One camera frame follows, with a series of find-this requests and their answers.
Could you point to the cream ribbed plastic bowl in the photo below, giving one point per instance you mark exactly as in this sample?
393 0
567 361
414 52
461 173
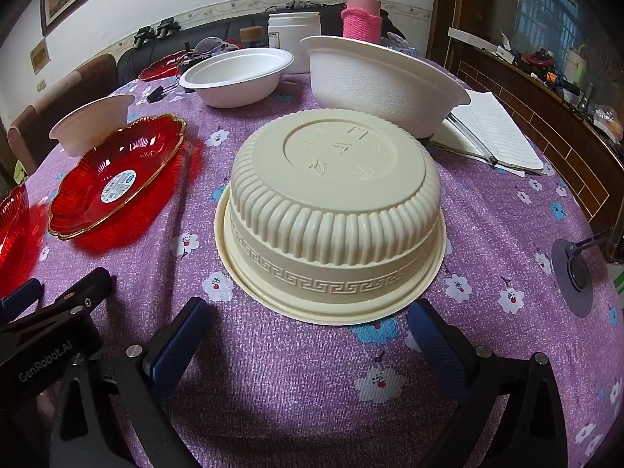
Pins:
331 204

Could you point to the lined paper notebook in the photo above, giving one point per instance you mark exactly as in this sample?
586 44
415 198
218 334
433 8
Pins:
492 126

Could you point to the brown tape roll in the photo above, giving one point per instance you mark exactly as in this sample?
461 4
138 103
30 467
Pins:
252 34

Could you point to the red gold-rimmed plate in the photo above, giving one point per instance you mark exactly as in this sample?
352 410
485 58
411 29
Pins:
161 68
12 224
141 151

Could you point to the pink knit-sleeved thermos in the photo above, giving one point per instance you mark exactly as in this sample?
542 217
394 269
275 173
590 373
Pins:
360 24

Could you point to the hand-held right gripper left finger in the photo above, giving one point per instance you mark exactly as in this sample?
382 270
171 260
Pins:
181 346

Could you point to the dark wooden sideboard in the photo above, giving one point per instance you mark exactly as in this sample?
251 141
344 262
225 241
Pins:
536 122

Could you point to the large white textured bowl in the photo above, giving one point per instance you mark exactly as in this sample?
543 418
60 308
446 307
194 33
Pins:
370 87

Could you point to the small wall plaque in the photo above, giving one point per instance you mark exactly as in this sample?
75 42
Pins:
40 56

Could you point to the black charger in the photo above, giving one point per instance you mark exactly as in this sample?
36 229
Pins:
157 94

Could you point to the black leather sofa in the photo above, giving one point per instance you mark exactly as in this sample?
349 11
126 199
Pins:
141 56

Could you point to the silver pen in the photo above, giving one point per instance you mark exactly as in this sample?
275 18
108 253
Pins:
475 144

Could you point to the black device on sofa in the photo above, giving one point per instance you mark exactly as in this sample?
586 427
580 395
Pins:
166 27

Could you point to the grey round clamp mount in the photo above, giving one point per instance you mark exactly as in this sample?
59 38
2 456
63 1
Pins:
565 273

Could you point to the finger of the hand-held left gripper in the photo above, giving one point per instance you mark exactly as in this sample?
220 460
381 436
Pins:
19 293
78 292

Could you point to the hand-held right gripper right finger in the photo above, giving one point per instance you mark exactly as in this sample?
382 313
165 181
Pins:
434 346

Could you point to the white plastic jar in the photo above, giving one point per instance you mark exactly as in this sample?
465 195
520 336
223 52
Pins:
292 34

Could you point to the purple floral tablecloth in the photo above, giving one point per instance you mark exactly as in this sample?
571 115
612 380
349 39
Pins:
292 375

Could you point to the brown upholstered chair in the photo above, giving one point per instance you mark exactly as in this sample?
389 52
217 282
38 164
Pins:
44 107

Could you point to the small white paper bowl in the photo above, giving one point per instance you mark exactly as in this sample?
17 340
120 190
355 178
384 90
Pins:
87 131

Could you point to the black cup with clear lid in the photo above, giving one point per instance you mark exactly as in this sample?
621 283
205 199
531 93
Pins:
214 46

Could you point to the white oval paper bowl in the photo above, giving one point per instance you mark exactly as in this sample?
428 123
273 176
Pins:
234 87

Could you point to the white box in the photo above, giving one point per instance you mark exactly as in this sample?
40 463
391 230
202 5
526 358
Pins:
468 35

